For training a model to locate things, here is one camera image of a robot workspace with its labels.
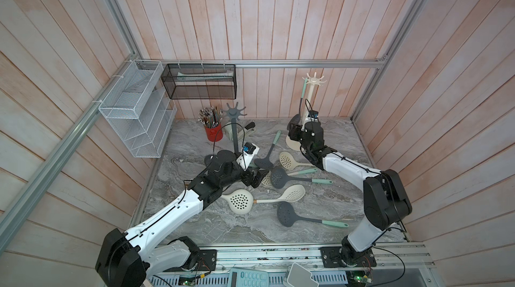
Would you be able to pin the mint stapler black top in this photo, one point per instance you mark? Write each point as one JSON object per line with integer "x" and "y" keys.
{"x": 248, "y": 129}

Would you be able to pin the white wire mesh shelf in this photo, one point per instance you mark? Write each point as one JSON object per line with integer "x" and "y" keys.
{"x": 139, "y": 110}

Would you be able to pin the aluminium rail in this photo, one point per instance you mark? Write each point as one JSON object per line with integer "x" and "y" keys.
{"x": 318, "y": 257}

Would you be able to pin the cream utensil rack stand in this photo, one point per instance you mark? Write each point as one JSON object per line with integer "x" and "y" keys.
{"x": 313, "y": 81}

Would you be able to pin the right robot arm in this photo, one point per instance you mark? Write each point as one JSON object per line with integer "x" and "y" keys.
{"x": 385, "y": 200}

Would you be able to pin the grey calculator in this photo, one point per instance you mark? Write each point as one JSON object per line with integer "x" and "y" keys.
{"x": 239, "y": 277}

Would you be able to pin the grey skimmer hung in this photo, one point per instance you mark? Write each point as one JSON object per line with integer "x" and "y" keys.
{"x": 279, "y": 178}
{"x": 296, "y": 119}

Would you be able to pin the grey skimmer near grey rack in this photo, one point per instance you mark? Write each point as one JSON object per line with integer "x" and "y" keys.
{"x": 265, "y": 163}

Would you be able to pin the grey skimmer front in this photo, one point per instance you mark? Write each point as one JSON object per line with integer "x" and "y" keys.
{"x": 288, "y": 217}

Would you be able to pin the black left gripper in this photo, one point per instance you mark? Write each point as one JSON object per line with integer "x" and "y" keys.
{"x": 257, "y": 179}

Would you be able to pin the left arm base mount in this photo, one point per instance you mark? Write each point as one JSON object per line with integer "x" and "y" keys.
{"x": 199, "y": 261}

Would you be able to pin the grey utensil rack stand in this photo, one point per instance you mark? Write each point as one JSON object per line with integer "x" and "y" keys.
{"x": 234, "y": 114}

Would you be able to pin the large cream skimmer left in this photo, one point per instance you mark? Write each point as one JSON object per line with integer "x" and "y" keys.
{"x": 240, "y": 201}

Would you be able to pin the cream skimmer under pile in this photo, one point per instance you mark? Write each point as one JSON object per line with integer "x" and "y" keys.
{"x": 267, "y": 181}

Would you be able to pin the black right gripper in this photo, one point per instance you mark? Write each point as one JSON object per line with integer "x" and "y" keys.
{"x": 295, "y": 132}

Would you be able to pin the grey plastic box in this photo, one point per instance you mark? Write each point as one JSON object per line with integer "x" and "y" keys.
{"x": 299, "y": 276}

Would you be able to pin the bundle of pencils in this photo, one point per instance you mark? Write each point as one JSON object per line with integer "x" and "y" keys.
{"x": 210, "y": 117}

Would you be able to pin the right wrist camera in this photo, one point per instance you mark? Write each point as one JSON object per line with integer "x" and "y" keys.
{"x": 311, "y": 116}

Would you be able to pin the red metal pencil cup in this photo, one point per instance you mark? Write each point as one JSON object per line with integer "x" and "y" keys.
{"x": 214, "y": 134}

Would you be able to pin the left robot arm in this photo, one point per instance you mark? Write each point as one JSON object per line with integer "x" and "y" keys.
{"x": 128, "y": 258}

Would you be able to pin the cream skimmer centre front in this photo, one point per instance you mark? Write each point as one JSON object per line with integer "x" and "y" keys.
{"x": 290, "y": 195}

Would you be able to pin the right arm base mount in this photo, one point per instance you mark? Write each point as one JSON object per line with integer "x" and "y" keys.
{"x": 346, "y": 257}

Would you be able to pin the mint green pencil sharpener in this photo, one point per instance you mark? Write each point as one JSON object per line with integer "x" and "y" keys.
{"x": 228, "y": 130}

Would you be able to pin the black mesh wall basket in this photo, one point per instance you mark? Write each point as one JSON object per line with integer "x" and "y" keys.
{"x": 200, "y": 81}

